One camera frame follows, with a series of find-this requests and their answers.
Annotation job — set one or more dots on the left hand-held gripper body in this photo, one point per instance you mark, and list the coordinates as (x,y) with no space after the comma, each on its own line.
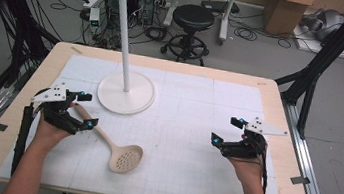
(57,113)

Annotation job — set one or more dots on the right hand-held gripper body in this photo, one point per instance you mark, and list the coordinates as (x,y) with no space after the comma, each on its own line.
(245,147)

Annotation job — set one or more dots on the white utensil rack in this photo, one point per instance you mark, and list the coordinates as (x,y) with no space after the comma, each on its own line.
(126,99)

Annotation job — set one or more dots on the beige slotted spoon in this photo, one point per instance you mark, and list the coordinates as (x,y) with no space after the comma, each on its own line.
(126,160)

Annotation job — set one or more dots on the person's left hand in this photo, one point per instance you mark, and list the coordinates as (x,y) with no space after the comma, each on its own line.
(49,134)

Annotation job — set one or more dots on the person's right hand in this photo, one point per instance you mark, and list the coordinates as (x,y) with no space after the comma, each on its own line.
(249,171)

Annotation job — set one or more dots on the white adapter box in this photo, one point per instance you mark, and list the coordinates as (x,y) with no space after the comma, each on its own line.
(94,16)

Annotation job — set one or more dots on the white power strip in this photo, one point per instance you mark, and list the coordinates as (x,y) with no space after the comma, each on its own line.
(91,1)

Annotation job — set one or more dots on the black computer tower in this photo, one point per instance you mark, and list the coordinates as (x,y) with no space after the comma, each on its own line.
(145,4)

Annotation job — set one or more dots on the black round stool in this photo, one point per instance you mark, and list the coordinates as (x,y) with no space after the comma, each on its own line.
(193,17)

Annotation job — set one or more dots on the tall cardboard box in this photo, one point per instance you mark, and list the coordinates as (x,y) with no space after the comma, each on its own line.
(283,14)

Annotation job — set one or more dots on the flat black device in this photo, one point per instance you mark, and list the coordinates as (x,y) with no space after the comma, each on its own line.
(219,5)

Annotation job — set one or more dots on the grey bag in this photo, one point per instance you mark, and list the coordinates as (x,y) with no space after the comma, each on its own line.
(327,25)

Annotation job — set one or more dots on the white stand frame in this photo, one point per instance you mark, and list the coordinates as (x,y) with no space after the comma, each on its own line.
(225,20)

